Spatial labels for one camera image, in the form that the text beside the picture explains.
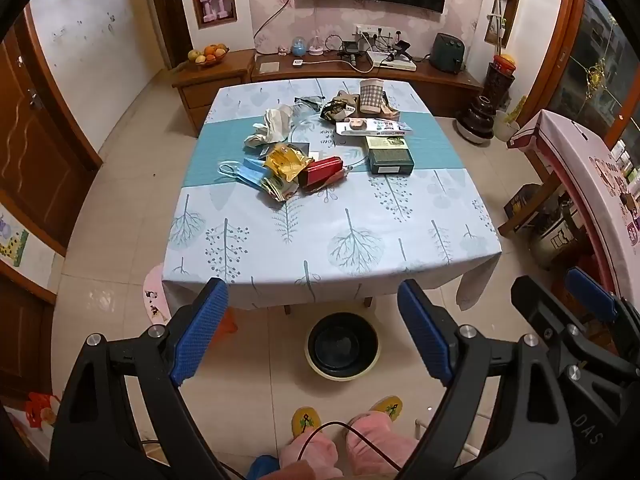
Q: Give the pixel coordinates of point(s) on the glass cabinet door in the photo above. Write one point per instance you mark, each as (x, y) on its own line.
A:
(590, 60)

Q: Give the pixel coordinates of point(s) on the wooden table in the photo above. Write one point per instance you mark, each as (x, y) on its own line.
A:
(287, 309)

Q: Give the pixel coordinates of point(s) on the pink dumbbell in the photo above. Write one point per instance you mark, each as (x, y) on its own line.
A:
(207, 8)
(223, 6)

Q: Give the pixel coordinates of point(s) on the dark carved vase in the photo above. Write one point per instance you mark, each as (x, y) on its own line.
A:
(500, 82)

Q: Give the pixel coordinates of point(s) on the long white printed box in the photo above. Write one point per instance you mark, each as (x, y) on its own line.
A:
(372, 127)

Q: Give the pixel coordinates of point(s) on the low wooden cabinet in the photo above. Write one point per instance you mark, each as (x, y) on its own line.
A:
(20, 340)

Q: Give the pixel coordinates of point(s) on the clear glass bowl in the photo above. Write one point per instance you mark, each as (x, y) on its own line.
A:
(302, 112)

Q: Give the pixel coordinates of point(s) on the person's leg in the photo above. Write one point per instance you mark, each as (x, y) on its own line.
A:
(310, 457)
(375, 442)

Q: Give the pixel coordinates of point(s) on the white power strip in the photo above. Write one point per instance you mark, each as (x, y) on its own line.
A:
(375, 29)

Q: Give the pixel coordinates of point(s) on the metal pot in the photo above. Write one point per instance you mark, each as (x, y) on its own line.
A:
(555, 240)

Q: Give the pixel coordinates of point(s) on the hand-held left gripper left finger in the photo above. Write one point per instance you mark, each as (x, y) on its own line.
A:
(200, 332)

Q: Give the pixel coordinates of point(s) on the white paper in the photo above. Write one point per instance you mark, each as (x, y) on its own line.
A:
(270, 127)

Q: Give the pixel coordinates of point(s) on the gold foil wrapper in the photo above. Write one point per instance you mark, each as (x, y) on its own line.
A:
(287, 162)

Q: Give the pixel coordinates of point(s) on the blue face mask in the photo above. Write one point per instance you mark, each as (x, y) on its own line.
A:
(247, 171)

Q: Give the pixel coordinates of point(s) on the red toy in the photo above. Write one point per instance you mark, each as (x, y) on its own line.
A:
(40, 407)

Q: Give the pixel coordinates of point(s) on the dark green box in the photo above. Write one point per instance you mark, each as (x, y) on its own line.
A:
(391, 162)

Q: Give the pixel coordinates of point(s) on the orange plastic stool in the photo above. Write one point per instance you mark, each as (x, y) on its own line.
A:
(230, 320)

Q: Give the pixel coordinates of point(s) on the table with tree-print cloth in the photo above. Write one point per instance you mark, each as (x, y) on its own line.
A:
(350, 220)

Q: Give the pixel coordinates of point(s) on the black bin with yellow rim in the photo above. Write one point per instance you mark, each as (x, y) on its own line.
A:
(342, 345)

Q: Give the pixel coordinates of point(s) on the blue globe toy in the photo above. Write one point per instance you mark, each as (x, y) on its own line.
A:
(298, 47)

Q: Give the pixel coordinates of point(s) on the wooden television cabinet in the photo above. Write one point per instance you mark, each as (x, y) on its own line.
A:
(450, 80)

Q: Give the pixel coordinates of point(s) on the fruit bowl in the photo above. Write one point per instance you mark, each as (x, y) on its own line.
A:
(207, 55)

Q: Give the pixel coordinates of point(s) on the person's left leg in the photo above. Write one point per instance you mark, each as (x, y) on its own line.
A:
(310, 457)

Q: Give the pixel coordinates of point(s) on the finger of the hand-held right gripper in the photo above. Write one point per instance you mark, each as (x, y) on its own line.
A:
(537, 305)
(590, 297)

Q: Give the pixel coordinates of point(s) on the wooden door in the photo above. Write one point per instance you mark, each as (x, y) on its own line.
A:
(40, 160)

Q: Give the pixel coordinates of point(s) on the tan crumpled paper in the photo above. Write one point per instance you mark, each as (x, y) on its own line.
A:
(346, 95)

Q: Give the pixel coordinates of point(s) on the dark brown tiered fountain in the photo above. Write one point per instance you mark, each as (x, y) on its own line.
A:
(477, 120)

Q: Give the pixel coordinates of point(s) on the checked paper cup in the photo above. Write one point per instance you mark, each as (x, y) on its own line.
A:
(371, 96)

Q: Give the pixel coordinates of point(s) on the person's right leg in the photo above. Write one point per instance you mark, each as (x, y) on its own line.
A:
(375, 442)

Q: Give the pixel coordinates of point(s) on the white plant pot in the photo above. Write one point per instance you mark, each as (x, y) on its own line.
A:
(506, 127)

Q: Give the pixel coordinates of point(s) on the white set-top box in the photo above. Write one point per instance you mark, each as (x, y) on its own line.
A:
(392, 62)

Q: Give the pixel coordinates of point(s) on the green white printed packet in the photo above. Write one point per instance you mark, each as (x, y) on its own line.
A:
(280, 189)

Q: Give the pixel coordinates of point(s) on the dark crumpled wrapper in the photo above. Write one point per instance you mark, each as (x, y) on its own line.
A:
(336, 108)

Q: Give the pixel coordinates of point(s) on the yellow embroidered slipper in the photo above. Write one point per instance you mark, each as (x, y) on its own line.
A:
(305, 422)
(390, 407)

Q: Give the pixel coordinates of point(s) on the dark cardboard box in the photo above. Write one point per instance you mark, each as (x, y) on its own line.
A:
(522, 205)

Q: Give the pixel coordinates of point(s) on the red box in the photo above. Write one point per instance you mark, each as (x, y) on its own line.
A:
(322, 170)

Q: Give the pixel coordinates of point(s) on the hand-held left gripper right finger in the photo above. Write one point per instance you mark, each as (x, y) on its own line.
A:
(425, 335)

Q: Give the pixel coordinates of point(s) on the dark green kitchen appliance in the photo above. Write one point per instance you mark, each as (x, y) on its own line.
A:
(450, 50)

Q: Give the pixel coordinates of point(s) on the pink printed stool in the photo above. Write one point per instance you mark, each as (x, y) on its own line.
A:
(155, 295)

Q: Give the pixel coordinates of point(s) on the blue cloth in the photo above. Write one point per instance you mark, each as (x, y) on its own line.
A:
(260, 467)

